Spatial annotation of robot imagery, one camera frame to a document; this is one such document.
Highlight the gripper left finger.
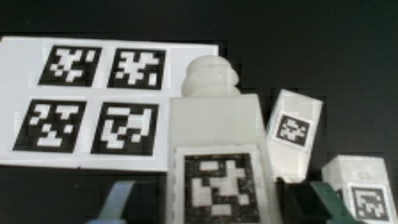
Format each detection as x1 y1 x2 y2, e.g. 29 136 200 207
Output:
88 181 136 224

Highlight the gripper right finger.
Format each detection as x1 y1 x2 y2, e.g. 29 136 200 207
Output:
290 182 368 224

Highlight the white table leg with tag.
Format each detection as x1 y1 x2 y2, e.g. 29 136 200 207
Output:
267 90 324 182

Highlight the white table leg right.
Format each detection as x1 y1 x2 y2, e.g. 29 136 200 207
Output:
322 155 398 224

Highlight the white table leg back middle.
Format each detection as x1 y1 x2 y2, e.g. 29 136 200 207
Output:
166 56 283 224

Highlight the white sheet with fiducial tags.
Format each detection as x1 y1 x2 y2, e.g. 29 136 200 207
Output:
0 36 219 172

